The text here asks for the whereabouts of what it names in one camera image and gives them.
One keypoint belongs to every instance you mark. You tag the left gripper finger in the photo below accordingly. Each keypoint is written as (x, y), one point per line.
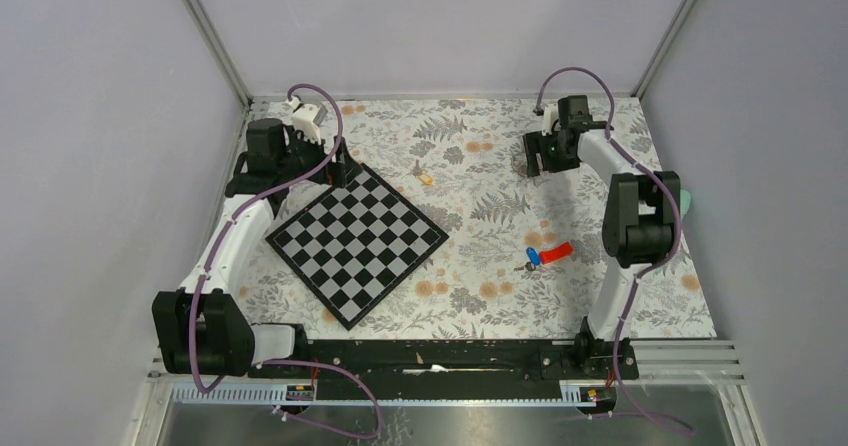
(352, 168)
(339, 174)

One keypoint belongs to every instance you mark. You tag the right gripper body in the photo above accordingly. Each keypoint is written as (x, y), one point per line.
(553, 158)

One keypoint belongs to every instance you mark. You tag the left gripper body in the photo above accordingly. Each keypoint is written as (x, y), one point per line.
(304, 155)

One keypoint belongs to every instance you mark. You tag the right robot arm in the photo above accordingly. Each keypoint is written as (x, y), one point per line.
(640, 231)

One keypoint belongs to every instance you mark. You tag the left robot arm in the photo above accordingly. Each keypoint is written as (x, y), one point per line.
(200, 327)

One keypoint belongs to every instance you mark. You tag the key with yellow tag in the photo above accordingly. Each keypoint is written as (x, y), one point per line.
(419, 173)

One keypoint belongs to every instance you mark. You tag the black white chessboard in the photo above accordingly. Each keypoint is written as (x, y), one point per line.
(353, 245)

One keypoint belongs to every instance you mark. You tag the red key tag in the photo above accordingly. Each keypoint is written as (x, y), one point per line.
(554, 254)

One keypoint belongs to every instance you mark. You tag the floral patterned mat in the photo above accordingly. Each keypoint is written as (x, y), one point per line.
(492, 213)

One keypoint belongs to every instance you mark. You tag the mint green object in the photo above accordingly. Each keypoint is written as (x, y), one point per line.
(685, 202)

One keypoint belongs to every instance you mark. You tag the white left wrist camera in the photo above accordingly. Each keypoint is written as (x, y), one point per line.
(306, 118)

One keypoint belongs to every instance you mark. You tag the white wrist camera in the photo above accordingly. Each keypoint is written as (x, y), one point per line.
(306, 118)
(550, 118)

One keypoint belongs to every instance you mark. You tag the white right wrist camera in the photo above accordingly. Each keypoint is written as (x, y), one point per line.
(550, 118)

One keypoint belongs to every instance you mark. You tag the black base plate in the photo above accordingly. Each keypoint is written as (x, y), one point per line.
(436, 370)

